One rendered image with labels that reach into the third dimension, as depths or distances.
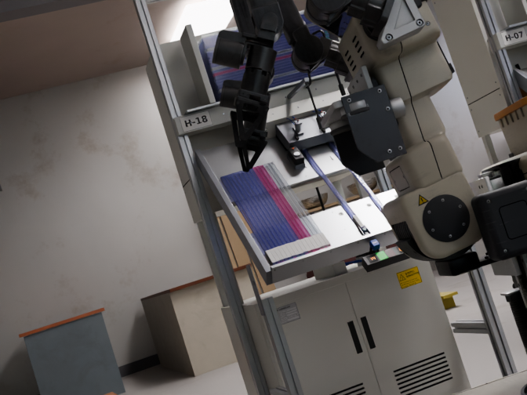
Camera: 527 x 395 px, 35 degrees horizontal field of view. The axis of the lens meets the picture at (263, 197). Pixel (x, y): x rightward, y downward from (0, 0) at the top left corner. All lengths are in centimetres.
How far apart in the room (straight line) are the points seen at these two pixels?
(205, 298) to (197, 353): 47
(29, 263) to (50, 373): 207
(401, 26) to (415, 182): 34
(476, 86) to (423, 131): 214
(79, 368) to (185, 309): 123
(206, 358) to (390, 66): 547
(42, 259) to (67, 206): 65
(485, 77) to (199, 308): 393
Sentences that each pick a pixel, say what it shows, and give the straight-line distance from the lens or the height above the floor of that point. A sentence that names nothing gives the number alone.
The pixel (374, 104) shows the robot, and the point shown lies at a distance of 182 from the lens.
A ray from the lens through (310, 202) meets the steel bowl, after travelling 950.
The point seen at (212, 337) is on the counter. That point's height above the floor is 26.
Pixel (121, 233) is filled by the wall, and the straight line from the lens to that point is 959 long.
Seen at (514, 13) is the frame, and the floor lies 145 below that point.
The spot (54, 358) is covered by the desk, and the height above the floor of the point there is 49.
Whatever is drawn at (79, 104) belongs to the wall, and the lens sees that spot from 984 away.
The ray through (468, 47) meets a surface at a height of 141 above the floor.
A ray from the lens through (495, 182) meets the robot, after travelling 194.
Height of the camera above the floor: 76
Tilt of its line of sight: 4 degrees up
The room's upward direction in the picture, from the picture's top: 18 degrees counter-clockwise
